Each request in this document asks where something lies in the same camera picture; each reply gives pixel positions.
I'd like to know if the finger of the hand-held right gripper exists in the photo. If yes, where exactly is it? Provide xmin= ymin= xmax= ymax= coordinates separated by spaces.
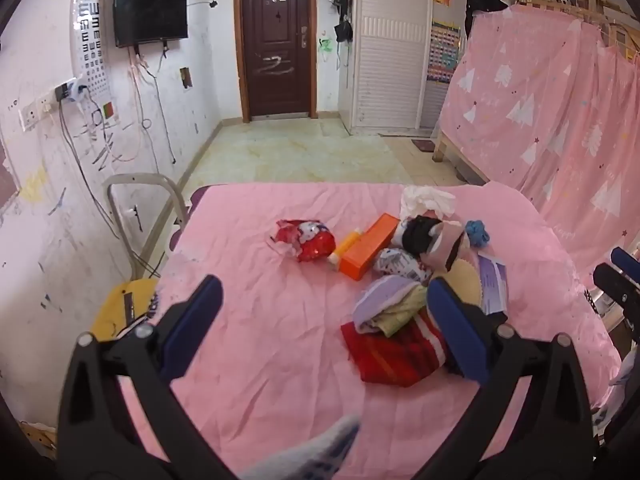
xmin=609 ymin=246 xmax=640 ymax=273
xmin=592 ymin=262 xmax=640 ymax=346

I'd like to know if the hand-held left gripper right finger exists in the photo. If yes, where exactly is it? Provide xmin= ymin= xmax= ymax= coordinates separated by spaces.
xmin=397 ymin=277 xmax=596 ymax=480

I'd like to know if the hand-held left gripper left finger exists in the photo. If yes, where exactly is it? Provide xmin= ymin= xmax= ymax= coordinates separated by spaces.
xmin=56 ymin=274 xmax=224 ymax=480

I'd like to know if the cream cloth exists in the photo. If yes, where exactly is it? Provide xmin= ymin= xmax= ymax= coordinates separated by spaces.
xmin=442 ymin=257 xmax=488 ymax=311

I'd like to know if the person's left hand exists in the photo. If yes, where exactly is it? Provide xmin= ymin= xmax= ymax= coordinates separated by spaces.
xmin=239 ymin=414 xmax=362 ymax=480

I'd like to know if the white paper card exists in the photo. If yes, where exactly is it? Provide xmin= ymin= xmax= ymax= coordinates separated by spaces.
xmin=475 ymin=252 xmax=510 ymax=316

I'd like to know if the yellow-green cloth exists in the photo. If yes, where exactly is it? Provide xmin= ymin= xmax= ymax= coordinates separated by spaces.
xmin=372 ymin=285 xmax=431 ymax=338

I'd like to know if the red towel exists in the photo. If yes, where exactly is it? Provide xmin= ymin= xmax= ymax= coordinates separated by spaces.
xmin=341 ymin=307 xmax=451 ymax=388

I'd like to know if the pink bedsheet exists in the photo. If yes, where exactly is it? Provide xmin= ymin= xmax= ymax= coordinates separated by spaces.
xmin=117 ymin=182 xmax=623 ymax=480

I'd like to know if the yellow stool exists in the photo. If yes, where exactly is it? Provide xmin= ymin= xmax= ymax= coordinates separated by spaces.
xmin=92 ymin=280 xmax=161 ymax=346

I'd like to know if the purple cloth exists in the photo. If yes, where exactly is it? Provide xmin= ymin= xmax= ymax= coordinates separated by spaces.
xmin=352 ymin=277 xmax=426 ymax=333

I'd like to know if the white patterned cloth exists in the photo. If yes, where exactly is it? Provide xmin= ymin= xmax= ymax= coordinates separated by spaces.
xmin=375 ymin=247 xmax=433 ymax=283

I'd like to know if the pink striped cloth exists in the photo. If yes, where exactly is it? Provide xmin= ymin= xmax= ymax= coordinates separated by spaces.
xmin=420 ymin=220 xmax=473 ymax=273

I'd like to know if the blue scrunchie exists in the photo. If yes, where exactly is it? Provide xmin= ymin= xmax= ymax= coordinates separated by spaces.
xmin=465 ymin=220 xmax=490 ymax=248

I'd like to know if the black cloth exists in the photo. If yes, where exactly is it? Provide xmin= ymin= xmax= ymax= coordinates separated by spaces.
xmin=402 ymin=215 xmax=443 ymax=256

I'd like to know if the orange box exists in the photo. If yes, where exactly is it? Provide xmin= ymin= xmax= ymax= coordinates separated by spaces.
xmin=339 ymin=213 xmax=401 ymax=281

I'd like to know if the white tissue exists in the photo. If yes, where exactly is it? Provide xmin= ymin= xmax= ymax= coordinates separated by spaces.
xmin=399 ymin=185 xmax=457 ymax=221

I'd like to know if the red snack packet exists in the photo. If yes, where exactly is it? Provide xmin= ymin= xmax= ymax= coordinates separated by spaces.
xmin=267 ymin=218 xmax=337 ymax=263

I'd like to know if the yellow tube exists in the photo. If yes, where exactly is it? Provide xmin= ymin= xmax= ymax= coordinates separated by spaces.
xmin=327 ymin=229 xmax=366 ymax=273

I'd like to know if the pink tree-print curtain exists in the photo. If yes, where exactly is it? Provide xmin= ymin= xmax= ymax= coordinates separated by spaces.
xmin=439 ymin=5 xmax=640 ymax=291

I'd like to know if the colourful calendar poster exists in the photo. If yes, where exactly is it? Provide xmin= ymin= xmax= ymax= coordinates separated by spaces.
xmin=426 ymin=20 xmax=461 ymax=83

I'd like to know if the white louvred wardrobe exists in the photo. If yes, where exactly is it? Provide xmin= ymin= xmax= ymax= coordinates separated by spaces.
xmin=350 ymin=0 xmax=473 ymax=136

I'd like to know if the black jacket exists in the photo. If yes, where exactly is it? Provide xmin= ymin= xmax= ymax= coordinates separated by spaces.
xmin=464 ymin=0 xmax=510 ymax=36

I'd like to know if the eye chart poster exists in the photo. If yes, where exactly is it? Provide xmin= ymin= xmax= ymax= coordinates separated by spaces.
xmin=70 ymin=0 xmax=112 ymax=101

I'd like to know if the dark brown door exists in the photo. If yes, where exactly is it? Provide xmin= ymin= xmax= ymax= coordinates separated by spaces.
xmin=232 ymin=0 xmax=319 ymax=122

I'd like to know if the grey metal chair frame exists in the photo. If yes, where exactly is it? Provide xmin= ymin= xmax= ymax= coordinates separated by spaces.
xmin=104 ymin=173 xmax=190 ymax=281

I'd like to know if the wooden bed frame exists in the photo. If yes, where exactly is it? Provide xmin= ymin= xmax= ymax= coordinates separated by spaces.
xmin=432 ymin=127 xmax=488 ymax=183

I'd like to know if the white hanging cable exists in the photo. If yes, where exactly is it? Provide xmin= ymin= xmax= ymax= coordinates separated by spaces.
xmin=131 ymin=47 xmax=157 ymax=132

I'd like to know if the white wall socket panel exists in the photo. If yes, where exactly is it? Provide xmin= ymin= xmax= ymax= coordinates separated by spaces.
xmin=17 ymin=100 xmax=53 ymax=131

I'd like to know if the black wall television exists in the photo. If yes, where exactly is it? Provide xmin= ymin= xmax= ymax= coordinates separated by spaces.
xmin=113 ymin=0 xmax=189 ymax=49

